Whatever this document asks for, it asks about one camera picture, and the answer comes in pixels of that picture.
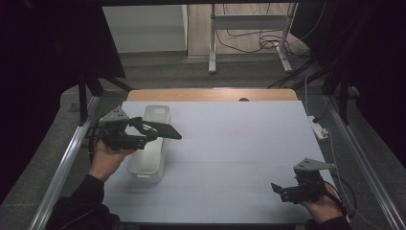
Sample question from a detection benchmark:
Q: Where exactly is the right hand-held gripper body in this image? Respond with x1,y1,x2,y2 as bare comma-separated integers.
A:
280,157,337,205

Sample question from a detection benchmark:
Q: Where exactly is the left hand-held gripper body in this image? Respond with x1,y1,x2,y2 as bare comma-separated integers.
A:
97,105,148,151

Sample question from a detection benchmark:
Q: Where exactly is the white plastic storage bin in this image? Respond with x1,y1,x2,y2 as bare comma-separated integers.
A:
126,104,172,185

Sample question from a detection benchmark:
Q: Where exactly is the person's right hand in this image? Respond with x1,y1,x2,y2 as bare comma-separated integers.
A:
299,183,349,225

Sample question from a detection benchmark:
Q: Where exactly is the person's left hand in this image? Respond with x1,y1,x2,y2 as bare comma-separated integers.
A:
88,138,136,184

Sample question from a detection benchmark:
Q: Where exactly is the black metal stand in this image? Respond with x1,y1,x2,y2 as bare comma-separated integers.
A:
321,63,352,126
77,72,135,127

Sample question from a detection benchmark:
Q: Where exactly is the white power strip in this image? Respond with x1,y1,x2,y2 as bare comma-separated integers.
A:
307,115,330,141

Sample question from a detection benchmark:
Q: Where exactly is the white cabinet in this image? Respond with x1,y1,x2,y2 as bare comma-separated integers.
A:
101,4,189,54

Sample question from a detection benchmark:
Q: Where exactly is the dark curtain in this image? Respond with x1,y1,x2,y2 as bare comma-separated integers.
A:
0,0,126,205
291,0,406,161

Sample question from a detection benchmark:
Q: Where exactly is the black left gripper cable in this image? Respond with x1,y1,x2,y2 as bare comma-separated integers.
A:
86,126,103,161

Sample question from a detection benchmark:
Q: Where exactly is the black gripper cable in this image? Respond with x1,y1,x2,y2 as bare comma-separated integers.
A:
325,173,358,214
86,126,103,161

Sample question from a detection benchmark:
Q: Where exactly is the black floor grid frame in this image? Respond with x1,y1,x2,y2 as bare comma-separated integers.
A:
81,126,104,150

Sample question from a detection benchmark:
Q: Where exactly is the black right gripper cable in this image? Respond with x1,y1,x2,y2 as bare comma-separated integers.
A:
325,173,358,214

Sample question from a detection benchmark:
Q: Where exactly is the thin white cable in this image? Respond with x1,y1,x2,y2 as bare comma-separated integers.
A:
326,127,384,230

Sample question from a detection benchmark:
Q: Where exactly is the aluminium rail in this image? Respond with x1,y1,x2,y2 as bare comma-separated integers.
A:
28,95,102,230
325,95,406,230

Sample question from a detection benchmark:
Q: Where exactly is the black plug with cable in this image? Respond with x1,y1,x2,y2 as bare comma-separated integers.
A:
311,95,331,125

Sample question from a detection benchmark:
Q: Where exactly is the tangle of black floor cables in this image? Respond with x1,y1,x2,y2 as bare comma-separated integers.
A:
215,3,327,59

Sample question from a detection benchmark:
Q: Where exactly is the grey metal desk frame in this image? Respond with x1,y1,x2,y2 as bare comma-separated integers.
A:
208,2,299,75

